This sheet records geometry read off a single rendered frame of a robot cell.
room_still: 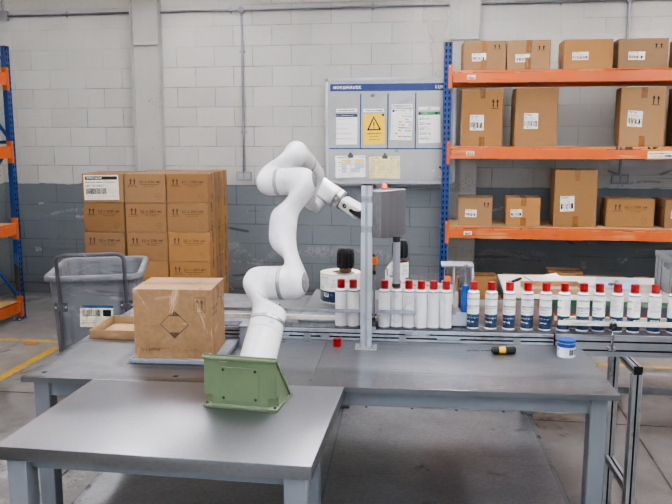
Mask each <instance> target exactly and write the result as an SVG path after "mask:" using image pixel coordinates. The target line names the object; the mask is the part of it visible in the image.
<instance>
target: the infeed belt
mask: <svg viewBox="0 0 672 504"><path fill-rule="evenodd" d="M242 322H243V321H225V326H240V324H241V323H242ZM375 326H376V330H413V331H455V332H497V333H538V334H555V333H554V332H553V330H552V329H551V331H550V332H542V331H539V330H538V328H533V331H529V332H527V331H521V330H520V328H518V327H515V330H514V331H505V330H502V327H497V330H494V331H489V330H485V329H484V327H479V329H478V330H468V329H466V326H451V327H452V328H451V329H447V330H445V329H440V328H439V329H428V328H426V329H416V328H415V325H414V328H412V329H405V328H403V327H401V328H392V327H390V328H379V327H378V324H375ZM285 327H289V328H330V329H360V326H359V327H356V328H350V327H347V326H346V327H336V326H335V323H328V324H327V323H304V322H302V323H301V322H285ZM460 327H461V328H460Z"/></svg>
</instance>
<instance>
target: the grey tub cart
mask: <svg viewBox="0 0 672 504"><path fill-rule="evenodd" d="M71 257H73V258H71ZM60 258H66V259H63V260H61V261H60V262H59V263H58V261H59V259H60ZM148 262H149V258H148V257H147V256H124V255H123V254H121V253H119V252H107V253H65V254H59V255H57V256H56V257H55V259H54V268H52V269H51V270H50V271H49V272H48V273H47V274H46V275H44V281H45V282H50V287H51V294H52V301H53V308H54V315H55V323H56V330H57V338H58V346H59V353H60V352H62V351H63V350H65V349H67V348H68V347H70V346H72V345H73V344H75V343H76V342H78V341H80V340H81V339H83V338H85V337H86V336H88V335H89V329H91V328H93V327H94V326H96V325H98V324H99V323H101V322H103V321H104V320H106V319H108V318H109V317H111V316H113V315H117V316H120V315H122V314H124V313H125V312H127V311H128V310H130V309H132V308H133V289H134V288H135V287H137V286H138V285H140V284H141V283H142V282H144V273H145V271H146V268H147V265H148Z"/></svg>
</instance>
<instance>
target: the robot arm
mask: <svg viewBox="0 0 672 504"><path fill-rule="evenodd" d="M256 185H257V188H258V190H259V191H260V192H261V193H262V194H264V195H268V196H280V195H288V197H287V198H286V199H285V200H284V201H283V202H282V203H281V204H280V205H278V206H277V207H276V208H275V209H274V210H273V212H272V214H271V217H270V223H269V241H270V244H271V246H272V248H273V249H274V250H275V251H276V252H277V253H278V254H280V255H281V256H282V257H283V259H284V265H283V266H260V267H254V268H252V269H250V270H249V271H248V272H247V273H246V275H245V276H244V279H243V287H244V290H245V292H246V294H247V296H248V298H249V299H250V301H251V303H252V313H251V317H250V321H249V324H248V328H247V332H246V335H245V339H244V343H243V346H242V350H241V353H240V356H249V357H264V358H270V357H272V358H276V359H277V355H278V351H279V347H280V343H281V339H282V335H283V331H284V327H285V322H286V312H285V310H284V309H283V308H282V307H281V306H279V305H278V304H276V303H273V302H271V301H270V300H294V299H299V298H301V297H303V296H304V295H305V294H306V293H307V290H308V287H309V280H308V279H309V278H308V276H307V273H306V271H305V268H304V266H303V264H302V262H301V259H300V257H299V254H298V250H297V243H296V232H297V221H298V216H299V213H300V211H301V210H302V208H303V207H304V206H305V207H306V209H308V211H310V212H311V213H314V214H316V213H318V212H320V211H321V209H322V208H323V207H324V205H325V204H326V203H328V204H330V205H331V206H332V207H334V208H337V209H342V210H343V211H344V212H346V213H347V214H348V215H350V216H351V217H353V218H355V219H357V218H360V219H361V203H359V202H358V201H356V200H354V199H353V198H351V197H349V196H348V194H347V192H346V191H344V190H343V189H341V188H340V187H338V186H337V185H335V184H334V183H332V182H331V181H329V180H328V179H326V178H325V177H324V171H323V169H322V167H321V166H320V164H319V163H318V161H317V160H316V158H315V157H314V156H313V154H312V153H311V152H310V150H309V149H308V147H307V146H306V145H305V144H304V143H302V142H300V141H292V142H290V143H289V144H288V145H287V146H286V148H285V150H284V151H283V153H282V154H281V155H280V156H279V157H277V158H276V159H274V160H272V161H271V162H269V163H268V164H267V165H265V166H264V167H263V168H262V169H261V171H260V172H259V174H258V176H257V179H256Z"/></svg>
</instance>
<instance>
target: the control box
mask: <svg viewBox="0 0 672 504"><path fill-rule="evenodd" d="M371 233H372V238H378V239H382V238H388V237H394V236H400V235H404V234H405V189H395V188H388V189H377V190H373V191H372V232H371Z"/></svg>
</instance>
